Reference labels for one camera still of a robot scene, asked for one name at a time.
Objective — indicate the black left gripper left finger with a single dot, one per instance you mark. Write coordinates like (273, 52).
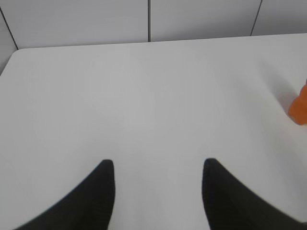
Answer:
(88, 206)

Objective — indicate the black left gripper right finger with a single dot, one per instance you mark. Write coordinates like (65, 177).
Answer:
(230, 205)

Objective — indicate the orange soda plastic bottle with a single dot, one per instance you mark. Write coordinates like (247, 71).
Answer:
(298, 109)

